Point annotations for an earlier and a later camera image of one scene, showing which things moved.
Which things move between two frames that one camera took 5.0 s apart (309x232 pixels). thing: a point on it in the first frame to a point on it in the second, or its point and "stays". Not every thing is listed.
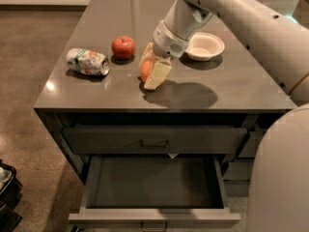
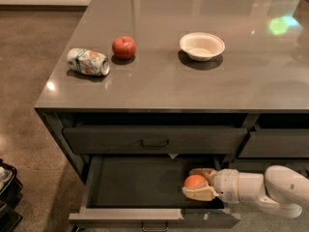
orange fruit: x=145 y=69 to x=195 y=181
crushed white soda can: x=87 y=61 stays
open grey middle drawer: x=154 y=193 stays
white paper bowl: x=203 y=46 stays
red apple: x=123 y=47 stays
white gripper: x=167 y=42 to x=226 y=185
